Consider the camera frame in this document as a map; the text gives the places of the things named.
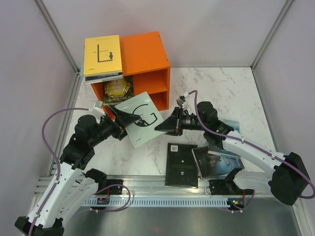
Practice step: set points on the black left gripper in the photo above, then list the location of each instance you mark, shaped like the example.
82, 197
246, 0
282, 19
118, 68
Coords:
122, 120

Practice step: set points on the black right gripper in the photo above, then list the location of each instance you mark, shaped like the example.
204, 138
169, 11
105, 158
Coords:
173, 124

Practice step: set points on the grey Great Gatsby book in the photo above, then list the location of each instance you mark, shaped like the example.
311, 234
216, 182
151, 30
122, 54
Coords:
142, 130

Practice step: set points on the green Alice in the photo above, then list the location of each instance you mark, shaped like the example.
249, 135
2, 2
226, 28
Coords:
117, 91

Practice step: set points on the black book with gold lines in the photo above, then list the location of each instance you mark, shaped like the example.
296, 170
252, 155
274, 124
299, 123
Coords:
181, 169

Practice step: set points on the dark blue Robinson Crusoe book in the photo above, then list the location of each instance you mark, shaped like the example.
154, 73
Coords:
103, 78

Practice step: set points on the light blue paperback book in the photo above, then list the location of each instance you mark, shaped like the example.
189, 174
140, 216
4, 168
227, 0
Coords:
82, 70

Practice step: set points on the teal blue ocean book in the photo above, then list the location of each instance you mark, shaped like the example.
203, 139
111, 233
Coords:
231, 123

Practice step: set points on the yellow Little Prince book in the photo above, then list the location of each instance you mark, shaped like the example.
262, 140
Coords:
102, 56

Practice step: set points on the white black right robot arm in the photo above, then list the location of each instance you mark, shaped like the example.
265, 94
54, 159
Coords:
283, 176

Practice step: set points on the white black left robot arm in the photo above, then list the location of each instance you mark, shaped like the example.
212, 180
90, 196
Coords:
71, 184

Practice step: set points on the dark night scene book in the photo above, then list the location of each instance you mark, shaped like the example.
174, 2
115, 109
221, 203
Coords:
212, 163

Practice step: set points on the orange wooden shelf box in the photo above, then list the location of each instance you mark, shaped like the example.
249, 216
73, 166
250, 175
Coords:
144, 58

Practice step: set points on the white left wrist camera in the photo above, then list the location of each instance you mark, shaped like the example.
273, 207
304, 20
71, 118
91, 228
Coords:
98, 107

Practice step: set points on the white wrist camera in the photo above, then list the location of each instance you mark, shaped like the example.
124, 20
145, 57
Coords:
98, 107
182, 102

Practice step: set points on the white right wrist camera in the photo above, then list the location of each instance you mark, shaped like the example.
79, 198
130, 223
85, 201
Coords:
182, 102

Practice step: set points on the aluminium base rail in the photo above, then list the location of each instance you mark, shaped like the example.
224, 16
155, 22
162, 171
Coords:
141, 186

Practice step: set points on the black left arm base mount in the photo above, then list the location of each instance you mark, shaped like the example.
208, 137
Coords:
110, 187

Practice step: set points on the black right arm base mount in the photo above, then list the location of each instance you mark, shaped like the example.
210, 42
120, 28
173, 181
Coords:
226, 187

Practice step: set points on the white slotted cable duct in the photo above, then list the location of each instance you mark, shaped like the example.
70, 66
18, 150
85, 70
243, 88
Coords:
157, 202

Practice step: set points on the aluminium left frame post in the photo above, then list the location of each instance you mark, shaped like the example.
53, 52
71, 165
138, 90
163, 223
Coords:
54, 30

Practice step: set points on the aluminium frame post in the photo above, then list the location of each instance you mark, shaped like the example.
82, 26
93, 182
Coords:
285, 8
54, 30

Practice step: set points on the aluminium right frame post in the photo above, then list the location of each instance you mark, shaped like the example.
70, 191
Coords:
285, 8

